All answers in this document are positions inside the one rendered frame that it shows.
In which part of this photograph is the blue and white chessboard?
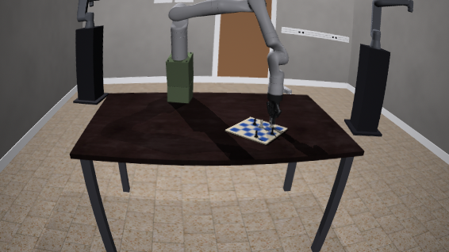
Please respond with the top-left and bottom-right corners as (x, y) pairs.
(225, 117), (287, 145)

